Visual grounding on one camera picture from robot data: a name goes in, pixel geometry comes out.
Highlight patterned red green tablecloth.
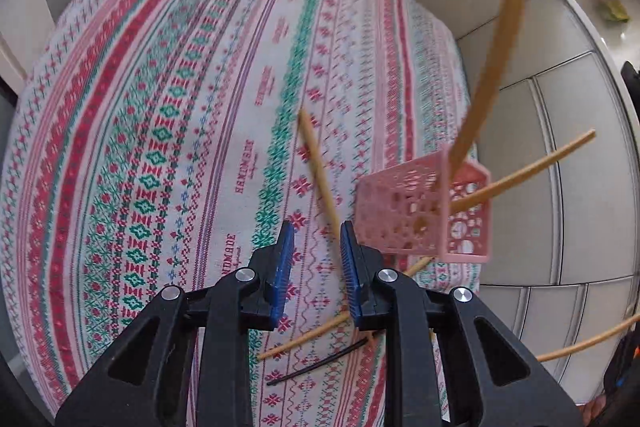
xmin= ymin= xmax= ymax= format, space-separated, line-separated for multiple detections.
xmin=1 ymin=0 xmax=469 ymax=426

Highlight wooden chopstick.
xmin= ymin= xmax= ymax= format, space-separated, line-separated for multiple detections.
xmin=449 ymin=129 xmax=597 ymax=215
xmin=298 ymin=107 xmax=341 ymax=242
xmin=448 ymin=0 xmax=525 ymax=180
xmin=257 ymin=257 xmax=434 ymax=361
xmin=536 ymin=313 xmax=640 ymax=363

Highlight pink plastic lattice holder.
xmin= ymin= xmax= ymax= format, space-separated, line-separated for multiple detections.
xmin=354 ymin=146 xmax=492 ymax=263

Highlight black chopstick gold band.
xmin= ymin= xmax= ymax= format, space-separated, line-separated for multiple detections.
xmin=267 ymin=337 xmax=370 ymax=387

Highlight white lower kitchen cabinets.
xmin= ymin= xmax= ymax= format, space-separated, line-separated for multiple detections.
xmin=416 ymin=0 xmax=639 ymax=402

